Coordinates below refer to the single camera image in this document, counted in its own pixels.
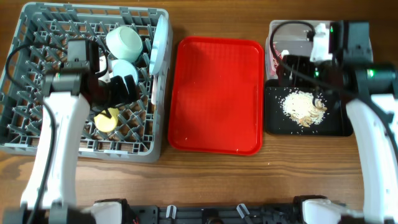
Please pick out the light blue plate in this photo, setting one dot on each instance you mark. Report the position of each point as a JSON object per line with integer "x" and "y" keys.
{"x": 159, "y": 45}

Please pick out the grey dishwasher rack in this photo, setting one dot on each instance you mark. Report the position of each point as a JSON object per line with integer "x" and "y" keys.
{"x": 41, "y": 30}

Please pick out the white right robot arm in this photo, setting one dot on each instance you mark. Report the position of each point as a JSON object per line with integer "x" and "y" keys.
{"x": 371, "y": 91}

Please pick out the clear plastic bin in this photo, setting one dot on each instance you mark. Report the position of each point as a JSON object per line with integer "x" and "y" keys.
{"x": 292, "y": 34}

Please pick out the red plastic tray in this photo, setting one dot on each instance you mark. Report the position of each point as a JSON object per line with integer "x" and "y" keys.
{"x": 218, "y": 96}

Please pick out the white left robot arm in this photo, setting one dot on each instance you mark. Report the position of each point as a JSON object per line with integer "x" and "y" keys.
{"x": 69, "y": 96}

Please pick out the red snack wrapper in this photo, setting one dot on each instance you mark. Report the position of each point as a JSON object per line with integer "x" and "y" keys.
{"x": 274, "y": 65}

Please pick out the black tray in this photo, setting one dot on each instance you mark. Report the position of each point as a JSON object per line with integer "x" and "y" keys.
{"x": 334, "y": 121}

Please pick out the yellow plastic cup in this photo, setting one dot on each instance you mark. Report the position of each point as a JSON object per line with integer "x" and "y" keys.
{"x": 107, "y": 120}

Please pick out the green bowl with food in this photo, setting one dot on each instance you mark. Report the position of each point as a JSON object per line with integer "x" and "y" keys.
{"x": 123, "y": 68}

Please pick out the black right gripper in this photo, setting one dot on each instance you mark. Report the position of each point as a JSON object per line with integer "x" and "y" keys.
{"x": 300, "y": 64}

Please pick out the rice and food scraps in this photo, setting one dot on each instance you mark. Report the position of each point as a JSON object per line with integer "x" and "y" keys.
{"x": 303, "y": 108}

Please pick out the white plastic fork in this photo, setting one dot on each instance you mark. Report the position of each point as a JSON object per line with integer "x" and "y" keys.
{"x": 154, "y": 90}

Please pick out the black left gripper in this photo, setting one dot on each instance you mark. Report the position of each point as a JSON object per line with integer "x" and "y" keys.
{"x": 122, "y": 97}

